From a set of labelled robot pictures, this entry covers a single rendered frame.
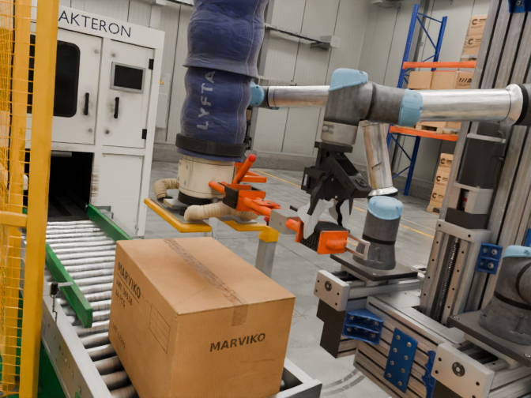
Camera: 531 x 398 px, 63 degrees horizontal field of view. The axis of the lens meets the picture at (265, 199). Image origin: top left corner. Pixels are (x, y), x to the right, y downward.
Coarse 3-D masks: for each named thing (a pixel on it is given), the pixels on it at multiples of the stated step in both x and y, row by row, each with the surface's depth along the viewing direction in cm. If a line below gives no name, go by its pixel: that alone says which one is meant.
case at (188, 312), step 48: (144, 240) 168; (192, 240) 177; (144, 288) 137; (192, 288) 132; (240, 288) 137; (144, 336) 136; (192, 336) 119; (240, 336) 129; (288, 336) 140; (144, 384) 136; (192, 384) 123; (240, 384) 134
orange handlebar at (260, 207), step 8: (240, 168) 175; (248, 176) 157; (256, 176) 159; (264, 176) 163; (216, 184) 132; (224, 184) 136; (224, 192) 127; (248, 200) 117; (256, 200) 115; (264, 200) 115; (256, 208) 113; (264, 208) 110; (272, 208) 114; (280, 208) 112; (288, 224) 101; (296, 224) 99; (328, 240) 91; (336, 240) 90; (344, 240) 92; (336, 248) 91
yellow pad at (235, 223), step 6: (234, 216) 143; (228, 222) 140; (234, 222) 138; (240, 222) 138; (246, 222) 139; (252, 222) 140; (234, 228) 137; (240, 228) 136; (246, 228) 137; (252, 228) 138; (258, 228) 139
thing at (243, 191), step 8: (232, 184) 125; (232, 192) 119; (240, 192) 118; (248, 192) 119; (256, 192) 120; (264, 192) 122; (224, 200) 123; (232, 200) 121; (240, 200) 118; (240, 208) 119; (248, 208) 120
